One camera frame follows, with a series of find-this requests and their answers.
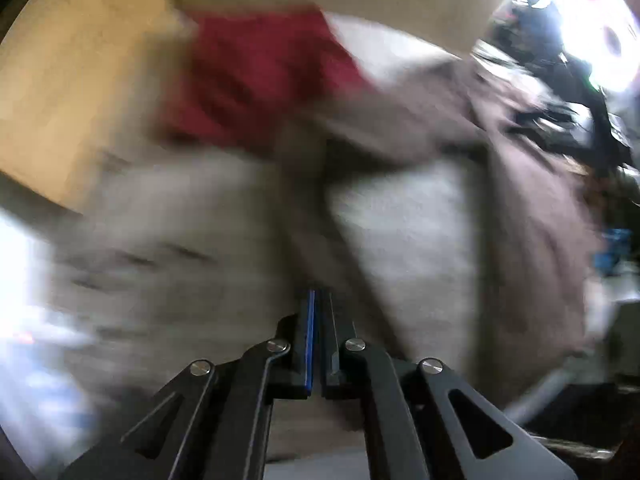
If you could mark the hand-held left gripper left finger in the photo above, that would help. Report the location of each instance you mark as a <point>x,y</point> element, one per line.
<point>311,340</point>

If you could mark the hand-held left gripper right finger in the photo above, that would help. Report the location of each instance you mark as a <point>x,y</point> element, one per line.
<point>330,345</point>

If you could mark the brown fleece garment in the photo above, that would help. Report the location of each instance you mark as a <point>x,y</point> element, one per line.
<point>525,210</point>

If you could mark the plaid bed blanket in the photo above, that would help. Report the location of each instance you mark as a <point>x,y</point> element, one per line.
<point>400,240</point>

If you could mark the red cloth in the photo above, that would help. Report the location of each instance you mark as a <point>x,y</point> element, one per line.
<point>260,75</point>

